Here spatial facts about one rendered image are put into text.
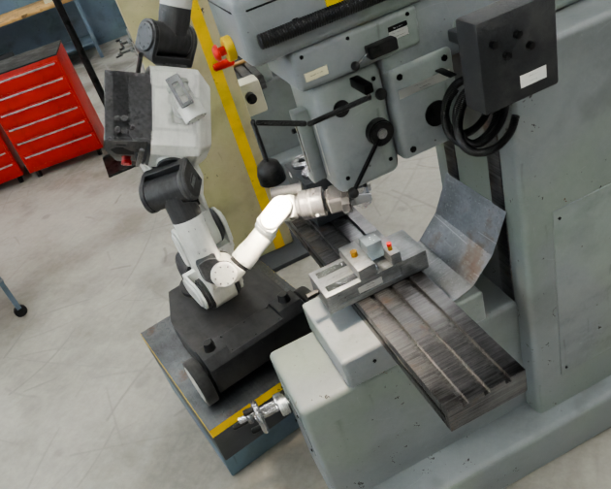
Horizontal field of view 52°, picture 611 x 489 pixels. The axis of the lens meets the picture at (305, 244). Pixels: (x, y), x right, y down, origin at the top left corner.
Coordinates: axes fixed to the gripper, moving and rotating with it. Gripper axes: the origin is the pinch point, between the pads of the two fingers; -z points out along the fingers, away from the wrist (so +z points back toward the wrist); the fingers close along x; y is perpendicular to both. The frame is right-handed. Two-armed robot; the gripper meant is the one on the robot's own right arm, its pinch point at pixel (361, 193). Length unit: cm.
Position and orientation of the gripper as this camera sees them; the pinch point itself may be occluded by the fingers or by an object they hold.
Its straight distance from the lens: 184.1
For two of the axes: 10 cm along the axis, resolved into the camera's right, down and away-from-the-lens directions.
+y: 2.5, 7.9, 5.6
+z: -9.7, 1.8, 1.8
